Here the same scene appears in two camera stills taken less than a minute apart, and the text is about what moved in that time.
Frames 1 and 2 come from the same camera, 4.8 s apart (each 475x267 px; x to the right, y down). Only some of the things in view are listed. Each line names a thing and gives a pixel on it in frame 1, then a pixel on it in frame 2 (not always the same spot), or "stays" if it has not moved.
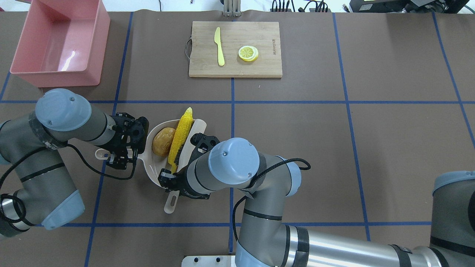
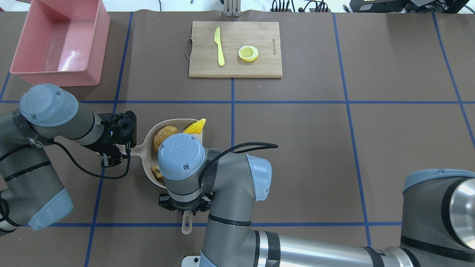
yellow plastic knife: x=217 y=39 stays
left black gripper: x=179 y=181 -> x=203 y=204
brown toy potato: x=162 y=141 stays
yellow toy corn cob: x=184 y=126 -> x=196 y=127
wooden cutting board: x=235 y=49 stays
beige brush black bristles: x=198 y=127 -> x=187 y=230
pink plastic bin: x=62 y=43 stays
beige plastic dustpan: x=152 y=163 stays
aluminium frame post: x=232 y=8 stays
